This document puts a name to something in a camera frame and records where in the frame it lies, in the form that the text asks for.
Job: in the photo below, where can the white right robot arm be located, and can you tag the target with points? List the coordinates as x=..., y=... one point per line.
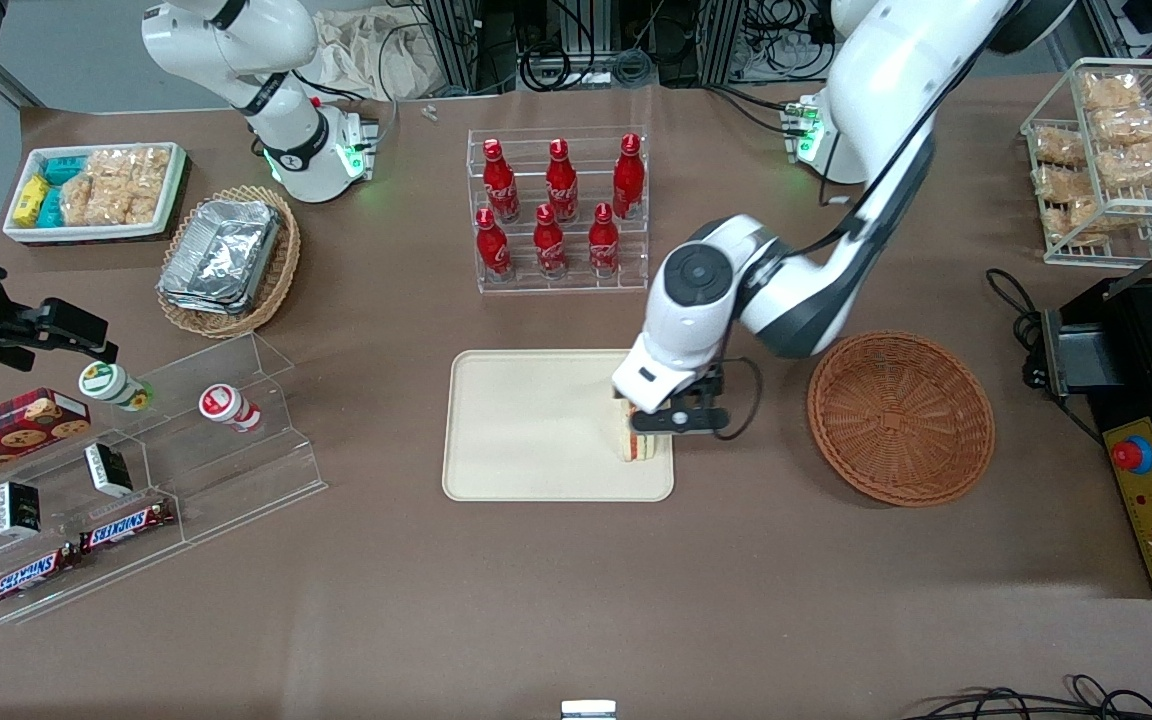
x=236, y=40

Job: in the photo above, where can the Snickers chocolate bar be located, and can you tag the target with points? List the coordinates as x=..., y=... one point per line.
x=31, y=578
x=126, y=525

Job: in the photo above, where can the clear bag rice crackers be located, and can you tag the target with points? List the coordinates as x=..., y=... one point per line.
x=1056, y=145
x=1141, y=165
x=1076, y=222
x=91, y=200
x=1131, y=125
x=131, y=165
x=141, y=205
x=1064, y=183
x=1111, y=92

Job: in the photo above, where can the oval tan wicker basket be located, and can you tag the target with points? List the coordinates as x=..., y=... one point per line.
x=281, y=270

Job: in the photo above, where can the clear acrylic bottle rack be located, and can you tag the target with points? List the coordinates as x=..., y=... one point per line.
x=636, y=270

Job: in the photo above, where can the round brown wicker basket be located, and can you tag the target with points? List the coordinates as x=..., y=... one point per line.
x=901, y=420

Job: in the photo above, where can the black fryer yellow control panel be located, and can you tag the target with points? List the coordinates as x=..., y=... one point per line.
x=1146, y=500

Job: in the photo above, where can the red cola bottle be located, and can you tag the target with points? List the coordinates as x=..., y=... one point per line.
x=604, y=245
x=550, y=245
x=501, y=185
x=493, y=250
x=562, y=185
x=628, y=180

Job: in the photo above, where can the beige crumpled cloth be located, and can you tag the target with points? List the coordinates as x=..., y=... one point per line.
x=366, y=50

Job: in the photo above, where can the yellow snack packet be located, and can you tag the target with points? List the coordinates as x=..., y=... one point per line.
x=31, y=198

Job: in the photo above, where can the red tartan cookie box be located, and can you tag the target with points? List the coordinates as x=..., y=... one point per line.
x=6, y=430

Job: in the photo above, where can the aluminium foil container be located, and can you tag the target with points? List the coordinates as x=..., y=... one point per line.
x=206, y=305
x=221, y=250

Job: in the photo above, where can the white yogurt bottle green label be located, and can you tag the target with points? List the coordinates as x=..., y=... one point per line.
x=111, y=385

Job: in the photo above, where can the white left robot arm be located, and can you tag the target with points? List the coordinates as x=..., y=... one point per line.
x=876, y=80

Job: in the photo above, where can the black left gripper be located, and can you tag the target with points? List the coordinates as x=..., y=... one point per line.
x=714, y=387

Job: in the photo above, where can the triangular sandwich white bread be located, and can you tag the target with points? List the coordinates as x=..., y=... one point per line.
x=641, y=448

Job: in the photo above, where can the clear acrylic stepped shelf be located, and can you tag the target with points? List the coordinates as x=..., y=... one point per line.
x=236, y=470

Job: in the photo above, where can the white box device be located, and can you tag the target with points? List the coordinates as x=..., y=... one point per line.
x=589, y=710

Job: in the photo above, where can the cream plastic tray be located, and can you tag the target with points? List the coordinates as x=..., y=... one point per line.
x=536, y=430

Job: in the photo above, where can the small black drink carton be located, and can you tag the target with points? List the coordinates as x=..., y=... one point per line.
x=109, y=470
x=18, y=508

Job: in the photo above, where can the teal snack packet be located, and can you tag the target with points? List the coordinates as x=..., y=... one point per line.
x=64, y=170
x=51, y=208

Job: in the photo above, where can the white plastic snack bin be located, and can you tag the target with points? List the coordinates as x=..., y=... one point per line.
x=26, y=232

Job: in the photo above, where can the white yogurt bottle red label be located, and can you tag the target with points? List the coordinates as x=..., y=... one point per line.
x=226, y=405

